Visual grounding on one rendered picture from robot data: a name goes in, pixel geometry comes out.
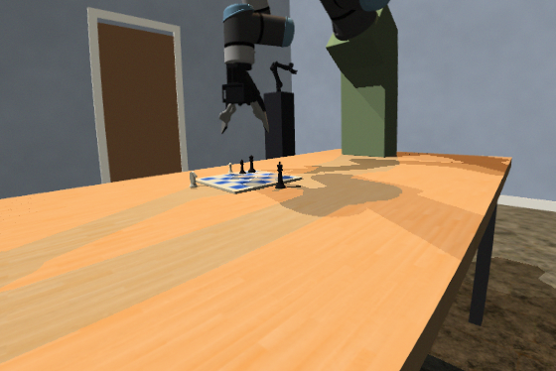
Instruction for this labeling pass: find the blue and cream chessboard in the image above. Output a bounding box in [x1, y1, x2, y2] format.
[196, 170, 302, 194]

